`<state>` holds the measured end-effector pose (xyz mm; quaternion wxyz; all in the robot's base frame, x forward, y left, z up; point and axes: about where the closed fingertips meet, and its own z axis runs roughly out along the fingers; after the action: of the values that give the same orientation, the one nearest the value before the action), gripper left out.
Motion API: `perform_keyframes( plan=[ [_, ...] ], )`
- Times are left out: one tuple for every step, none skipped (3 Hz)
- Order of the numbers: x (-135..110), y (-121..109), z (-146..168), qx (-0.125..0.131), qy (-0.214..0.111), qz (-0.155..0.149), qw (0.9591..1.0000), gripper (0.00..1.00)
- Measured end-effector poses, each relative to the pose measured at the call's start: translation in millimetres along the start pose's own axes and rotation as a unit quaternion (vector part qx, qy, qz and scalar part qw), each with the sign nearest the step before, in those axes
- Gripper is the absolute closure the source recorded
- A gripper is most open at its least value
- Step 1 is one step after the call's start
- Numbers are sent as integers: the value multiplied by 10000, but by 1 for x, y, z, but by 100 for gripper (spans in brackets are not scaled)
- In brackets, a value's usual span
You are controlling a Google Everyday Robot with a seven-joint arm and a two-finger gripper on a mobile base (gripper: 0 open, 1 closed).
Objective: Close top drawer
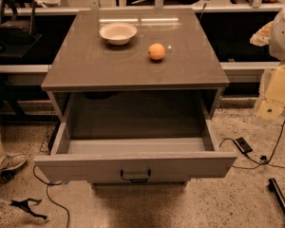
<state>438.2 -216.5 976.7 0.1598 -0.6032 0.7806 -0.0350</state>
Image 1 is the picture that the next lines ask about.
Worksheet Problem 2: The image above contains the grey top drawer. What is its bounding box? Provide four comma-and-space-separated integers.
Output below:
33, 92, 238, 184

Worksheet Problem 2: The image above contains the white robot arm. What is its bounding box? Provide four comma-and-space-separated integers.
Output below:
250, 8, 285, 121

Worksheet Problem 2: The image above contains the grey drawer cabinet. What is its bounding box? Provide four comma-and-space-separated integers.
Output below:
41, 8, 231, 188

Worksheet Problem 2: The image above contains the orange fruit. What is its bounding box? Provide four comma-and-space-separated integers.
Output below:
148, 44, 165, 61

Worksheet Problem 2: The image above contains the white paper bowl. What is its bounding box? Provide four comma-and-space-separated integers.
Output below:
100, 23, 137, 46

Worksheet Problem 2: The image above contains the black power adapter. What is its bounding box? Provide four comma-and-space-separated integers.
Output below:
234, 137, 253, 154

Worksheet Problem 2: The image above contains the grey sneaker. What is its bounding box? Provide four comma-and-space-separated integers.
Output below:
0, 154, 27, 173

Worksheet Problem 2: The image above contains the black chair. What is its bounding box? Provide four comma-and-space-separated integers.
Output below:
0, 0, 40, 58

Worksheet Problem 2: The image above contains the black bar on floor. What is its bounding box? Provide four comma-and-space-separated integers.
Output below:
268, 179, 285, 216

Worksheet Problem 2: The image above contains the black grabber tool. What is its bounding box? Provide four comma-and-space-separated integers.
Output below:
0, 198, 48, 219

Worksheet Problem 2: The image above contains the black top drawer handle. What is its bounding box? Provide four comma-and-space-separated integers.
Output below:
120, 170, 151, 183

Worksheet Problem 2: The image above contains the black floor cable left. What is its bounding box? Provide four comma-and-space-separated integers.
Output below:
32, 164, 71, 228

